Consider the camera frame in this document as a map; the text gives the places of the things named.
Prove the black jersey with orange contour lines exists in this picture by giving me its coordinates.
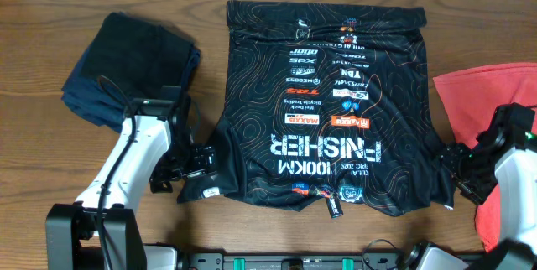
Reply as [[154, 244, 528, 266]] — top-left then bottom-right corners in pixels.
[[178, 0, 455, 216]]

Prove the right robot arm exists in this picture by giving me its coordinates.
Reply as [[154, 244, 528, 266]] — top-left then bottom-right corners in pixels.
[[399, 103, 536, 270]]

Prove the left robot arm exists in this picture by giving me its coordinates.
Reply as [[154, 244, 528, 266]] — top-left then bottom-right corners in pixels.
[[45, 92, 215, 270]]

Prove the folded dark navy clothes stack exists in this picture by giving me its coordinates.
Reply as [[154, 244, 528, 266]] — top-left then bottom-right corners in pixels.
[[61, 13, 201, 132]]

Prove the red shirt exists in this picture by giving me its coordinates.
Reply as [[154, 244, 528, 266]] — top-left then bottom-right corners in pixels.
[[432, 62, 537, 253]]

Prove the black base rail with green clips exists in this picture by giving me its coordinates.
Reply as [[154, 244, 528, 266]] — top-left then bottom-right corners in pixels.
[[142, 239, 420, 270]]

